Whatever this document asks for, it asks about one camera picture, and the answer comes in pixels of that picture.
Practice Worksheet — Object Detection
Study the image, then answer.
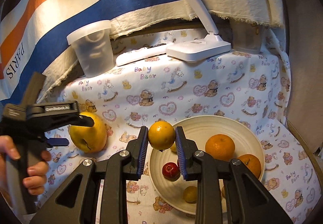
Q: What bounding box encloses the small yellow kumquat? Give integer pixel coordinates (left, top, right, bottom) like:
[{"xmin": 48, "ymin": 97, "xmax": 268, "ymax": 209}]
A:
[{"xmin": 183, "ymin": 186, "xmax": 198, "ymax": 204}]

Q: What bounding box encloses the small red apple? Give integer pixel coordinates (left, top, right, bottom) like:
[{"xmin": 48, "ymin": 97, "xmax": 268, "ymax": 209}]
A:
[{"xmin": 161, "ymin": 162, "xmax": 180, "ymax": 181}]

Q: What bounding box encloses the large yellow apple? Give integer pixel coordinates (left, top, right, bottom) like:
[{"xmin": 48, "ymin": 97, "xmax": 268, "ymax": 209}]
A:
[{"xmin": 69, "ymin": 111, "xmax": 107, "ymax": 153}]

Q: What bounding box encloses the small yellow citrus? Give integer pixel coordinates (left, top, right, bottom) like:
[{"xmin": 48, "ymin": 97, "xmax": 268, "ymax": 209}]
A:
[{"xmin": 148, "ymin": 121, "xmax": 176, "ymax": 151}]

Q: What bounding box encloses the small orange mandarin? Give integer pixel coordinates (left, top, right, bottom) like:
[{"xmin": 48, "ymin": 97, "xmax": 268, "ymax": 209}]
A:
[{"xmin": 238, "ymin": 154, "xmax": 262, "ymax": 178}]

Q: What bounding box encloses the large orange mandarin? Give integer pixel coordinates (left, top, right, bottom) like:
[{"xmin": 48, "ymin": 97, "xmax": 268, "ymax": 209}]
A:
[{"xmin": 205, "ymin": 134, "xmax": 235, "ymax": 162}]

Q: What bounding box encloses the yellow-green small fruit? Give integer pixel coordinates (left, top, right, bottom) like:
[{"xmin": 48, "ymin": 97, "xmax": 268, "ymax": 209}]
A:
[{"xmin": 170, "ymin": 143, "xmax": 177, "ymax": 153}]

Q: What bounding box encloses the person's left hand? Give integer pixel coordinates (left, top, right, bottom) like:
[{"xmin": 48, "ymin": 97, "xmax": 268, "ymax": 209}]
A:
[{"xmin": 0, "ymin": 134, "xmax": 53, "ymax": 204}]

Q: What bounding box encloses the cream round plate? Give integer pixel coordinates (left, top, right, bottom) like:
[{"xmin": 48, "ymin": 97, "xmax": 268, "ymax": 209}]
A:
[{"xmin": 149, "ymin": 115, "xmax": 269, "ymax": 223}]

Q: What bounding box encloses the translucent lidded plastic container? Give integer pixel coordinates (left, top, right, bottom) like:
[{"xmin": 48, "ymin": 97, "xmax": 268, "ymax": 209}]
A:
[{"xmin": 67, "ymin": 20, "xmax": 115, "ymax": 78}]

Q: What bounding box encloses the baby bear printed tablecloth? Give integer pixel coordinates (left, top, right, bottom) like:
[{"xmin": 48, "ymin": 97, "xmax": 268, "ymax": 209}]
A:
[{"xmin": 44, "ymin": 29, "xmax": 321, "ymax": 223}]

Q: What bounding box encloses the white remote control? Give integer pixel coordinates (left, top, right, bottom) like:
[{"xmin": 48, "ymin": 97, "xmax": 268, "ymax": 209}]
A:
[{"xmin": 115, "ymin": 42, "xmax": 173, "ymax": 66}]

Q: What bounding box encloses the white desk lamp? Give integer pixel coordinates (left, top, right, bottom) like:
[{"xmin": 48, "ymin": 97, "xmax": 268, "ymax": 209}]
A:
[{"xmin": 166, "ymin": 0, "xmax": 231, "ymax": 62}]

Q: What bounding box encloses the wooden board panel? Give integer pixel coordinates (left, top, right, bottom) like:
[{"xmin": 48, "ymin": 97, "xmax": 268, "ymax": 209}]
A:
[{"xmin": 272, "ymin": 0, "xmax": 323, "ymax": 154}]

